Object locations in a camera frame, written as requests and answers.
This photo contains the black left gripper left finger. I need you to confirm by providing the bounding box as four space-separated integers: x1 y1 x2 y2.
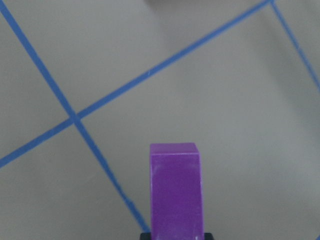
139 232 152 240

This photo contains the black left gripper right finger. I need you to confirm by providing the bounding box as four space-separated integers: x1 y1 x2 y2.
204 232 215 240

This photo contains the purple toy block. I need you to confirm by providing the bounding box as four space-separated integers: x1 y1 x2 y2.
149 142 205 240

